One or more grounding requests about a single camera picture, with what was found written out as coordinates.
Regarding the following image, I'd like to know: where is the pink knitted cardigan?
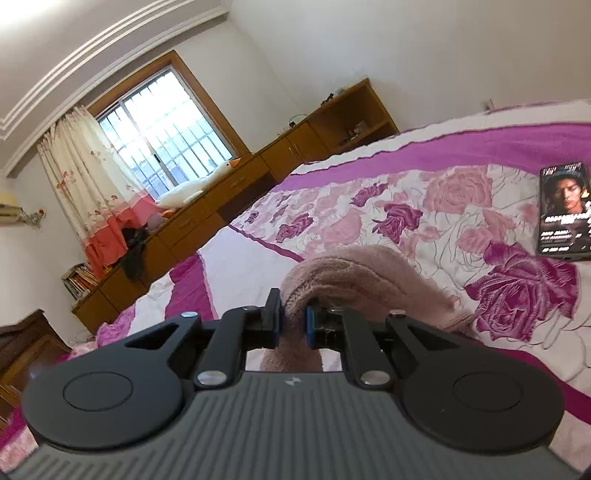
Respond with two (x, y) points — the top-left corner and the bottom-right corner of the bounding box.
(260, 245), (473, 372)

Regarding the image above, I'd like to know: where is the pink plush toy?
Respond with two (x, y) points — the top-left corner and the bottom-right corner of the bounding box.
(145, 210), (175, 232)

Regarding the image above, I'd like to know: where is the black garment on cabinet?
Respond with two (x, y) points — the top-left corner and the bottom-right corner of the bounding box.
(120, 227), (149, 281)

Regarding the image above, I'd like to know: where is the white goose plush toy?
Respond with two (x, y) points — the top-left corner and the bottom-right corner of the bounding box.
(156, 158), (240, 210)

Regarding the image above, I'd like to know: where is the row of books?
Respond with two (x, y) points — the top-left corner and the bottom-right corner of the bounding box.
(61, 263), (99, 301)

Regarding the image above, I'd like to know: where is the purple floral bedspread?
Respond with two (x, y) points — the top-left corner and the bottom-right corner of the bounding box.
(1, 101), (590, 479)

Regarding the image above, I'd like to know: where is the floral orange curtain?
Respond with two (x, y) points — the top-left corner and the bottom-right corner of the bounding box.
(37, 107), (162, 278)

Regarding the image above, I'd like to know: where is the barred window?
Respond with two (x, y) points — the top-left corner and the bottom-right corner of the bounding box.
(87, 51), (252, 199)

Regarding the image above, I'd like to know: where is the long wooden cabinet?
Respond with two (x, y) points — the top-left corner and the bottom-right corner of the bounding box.
(72, 79), (399, 333)

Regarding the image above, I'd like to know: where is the dark wooden headboard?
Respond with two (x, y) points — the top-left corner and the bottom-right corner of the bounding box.
(0, 309), (71, 433)

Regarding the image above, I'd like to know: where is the black magazine with face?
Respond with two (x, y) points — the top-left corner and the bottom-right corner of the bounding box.
(537, 161), (590, 261)

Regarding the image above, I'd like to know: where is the wall air conditioner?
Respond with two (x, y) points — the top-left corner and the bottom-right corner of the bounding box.
(0, 192), (46, 228)

